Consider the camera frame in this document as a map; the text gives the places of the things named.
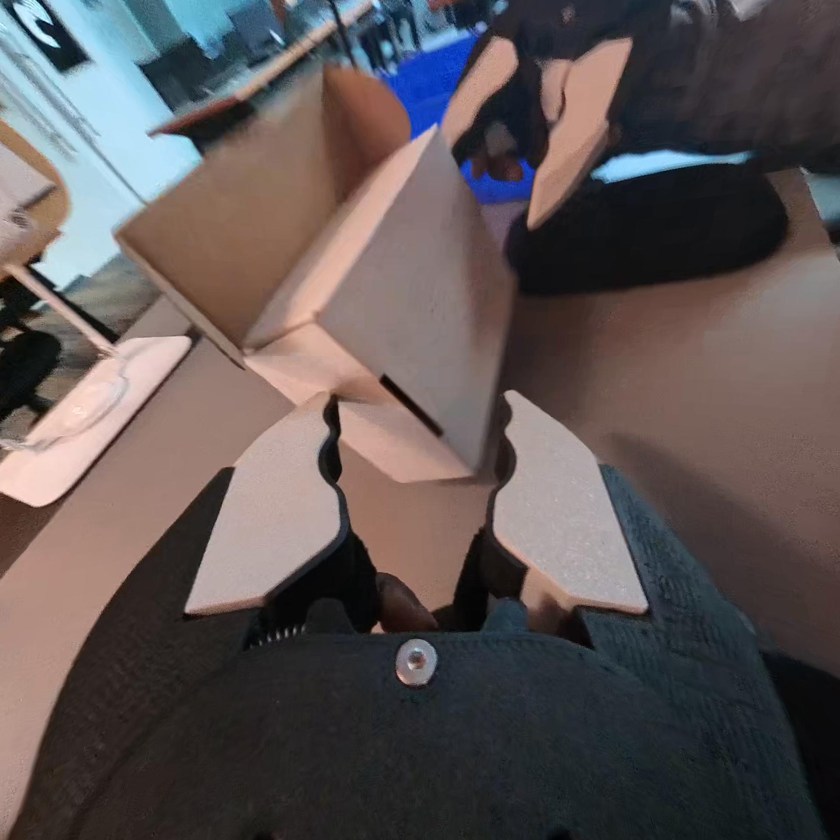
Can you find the pale wooden chair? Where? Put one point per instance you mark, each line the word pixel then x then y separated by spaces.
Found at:
pixel 39 197

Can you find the long wooden table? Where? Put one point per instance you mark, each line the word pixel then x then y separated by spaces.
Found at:
pixel 262 72

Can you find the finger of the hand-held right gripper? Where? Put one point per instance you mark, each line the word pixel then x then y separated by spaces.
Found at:
pixel 482 92
pixel 584 124

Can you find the white cardboard box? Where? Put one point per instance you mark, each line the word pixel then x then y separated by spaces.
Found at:
pixel 407 289

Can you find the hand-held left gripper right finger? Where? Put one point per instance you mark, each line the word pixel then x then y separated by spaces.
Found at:
pixel 564 525

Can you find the person's right hand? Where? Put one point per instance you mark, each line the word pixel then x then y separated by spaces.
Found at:
pixel 502 161

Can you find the clear plastic object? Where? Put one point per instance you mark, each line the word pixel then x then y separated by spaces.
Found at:
pixel 79 407

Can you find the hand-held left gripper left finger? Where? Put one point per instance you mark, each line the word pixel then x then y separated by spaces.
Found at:
pixel 262 518

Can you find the black wall poster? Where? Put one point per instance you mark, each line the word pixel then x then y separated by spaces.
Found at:
pixel 46 29

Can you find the brown desk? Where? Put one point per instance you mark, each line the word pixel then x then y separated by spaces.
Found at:
pixel 689 394

